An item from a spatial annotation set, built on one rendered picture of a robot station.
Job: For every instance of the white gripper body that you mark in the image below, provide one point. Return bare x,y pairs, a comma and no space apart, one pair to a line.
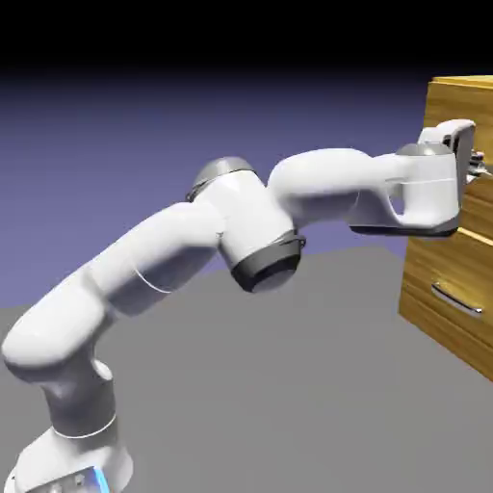
464,150

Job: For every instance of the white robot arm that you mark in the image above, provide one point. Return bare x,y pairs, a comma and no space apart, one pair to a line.
246,215

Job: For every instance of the wood drawer front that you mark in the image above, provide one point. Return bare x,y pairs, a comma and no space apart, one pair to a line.
443,104
477,208
427,269

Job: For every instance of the light wood cabinet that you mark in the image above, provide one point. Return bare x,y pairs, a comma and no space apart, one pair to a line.
421,265

